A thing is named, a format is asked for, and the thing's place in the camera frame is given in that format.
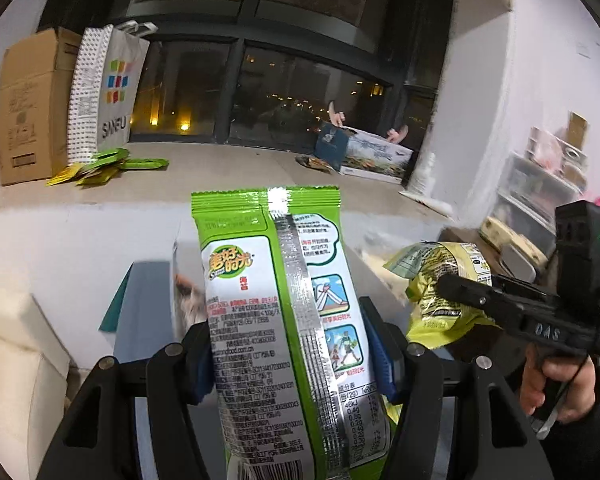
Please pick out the white grey device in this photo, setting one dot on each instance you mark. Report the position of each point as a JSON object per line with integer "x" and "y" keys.
{"x": 517, "y": 262}

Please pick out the pink ear-shaped ornament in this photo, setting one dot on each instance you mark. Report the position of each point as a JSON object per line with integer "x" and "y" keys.
{"x": 336, "y": 114}
{"x": 397, "y": 135}

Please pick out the white leather sofa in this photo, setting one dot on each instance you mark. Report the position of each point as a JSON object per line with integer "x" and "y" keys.
{"x": 15, "y": 385}

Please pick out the teal board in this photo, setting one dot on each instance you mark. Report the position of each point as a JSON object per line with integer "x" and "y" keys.
{"x": 115, "y": 305}

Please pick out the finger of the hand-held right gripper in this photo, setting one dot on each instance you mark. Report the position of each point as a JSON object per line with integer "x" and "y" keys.
{"x": 465, "y": 287}

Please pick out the brown white snack packet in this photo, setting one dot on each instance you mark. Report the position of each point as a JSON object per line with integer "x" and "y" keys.
{"x": 190, "y": 300}

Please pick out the green seaweed snack packet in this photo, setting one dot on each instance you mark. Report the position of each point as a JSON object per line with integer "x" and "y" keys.
{"x": 260, "y": 310}

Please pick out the dark framed window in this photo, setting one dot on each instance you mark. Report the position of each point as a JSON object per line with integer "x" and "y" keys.
{"x": 280, "y": 35}

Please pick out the white tube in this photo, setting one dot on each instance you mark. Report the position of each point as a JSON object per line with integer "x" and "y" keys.
{"x": 425, "y": 201}

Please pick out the person's right hand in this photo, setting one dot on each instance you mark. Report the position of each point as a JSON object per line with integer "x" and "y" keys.
{"x": 545, "y": 390}

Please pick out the brown cardboard box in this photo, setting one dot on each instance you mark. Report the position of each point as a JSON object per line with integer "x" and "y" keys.
{"x": 30, "y": 110}

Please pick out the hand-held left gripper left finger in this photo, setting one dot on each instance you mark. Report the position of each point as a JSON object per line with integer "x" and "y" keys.
{"x": 202, "y": 385}

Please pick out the white shopping bag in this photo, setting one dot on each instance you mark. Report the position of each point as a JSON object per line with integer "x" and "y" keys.
{"x": 120, "y": 95}

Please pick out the yellow-green snack packet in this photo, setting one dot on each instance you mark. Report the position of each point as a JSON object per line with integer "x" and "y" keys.
{"x": 430, "y": 320}

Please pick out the pile of green yellow sachets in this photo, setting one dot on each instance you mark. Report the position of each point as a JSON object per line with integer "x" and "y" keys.
{"x": 105, "y": 162}

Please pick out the yellow white tissue packs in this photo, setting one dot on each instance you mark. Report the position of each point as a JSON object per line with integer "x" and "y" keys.
{"x": 505, "y": 235}

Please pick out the dark snack packets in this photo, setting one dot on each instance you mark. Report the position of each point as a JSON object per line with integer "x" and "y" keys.
{"x": 312, "y": 162}

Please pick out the small cardboard box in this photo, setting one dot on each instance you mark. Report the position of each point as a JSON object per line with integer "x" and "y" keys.
{"x": 577, "y": 130}

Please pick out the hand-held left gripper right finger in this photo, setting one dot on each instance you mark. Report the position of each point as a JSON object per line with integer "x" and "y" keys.
{"x": 380, "y": 360}

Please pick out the clear plastic drawer organiser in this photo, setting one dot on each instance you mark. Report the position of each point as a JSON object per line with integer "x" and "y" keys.
{"x": 535, "y": 185}

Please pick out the long printed box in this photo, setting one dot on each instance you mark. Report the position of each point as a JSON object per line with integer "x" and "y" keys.
{"x": 380, "y": 155}

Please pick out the white bottle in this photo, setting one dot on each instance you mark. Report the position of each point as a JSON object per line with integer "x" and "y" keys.
{"x": 425, "y": 175}

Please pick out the dark blue box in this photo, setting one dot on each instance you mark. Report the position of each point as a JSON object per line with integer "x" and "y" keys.
{"x": 332, "y": 142}

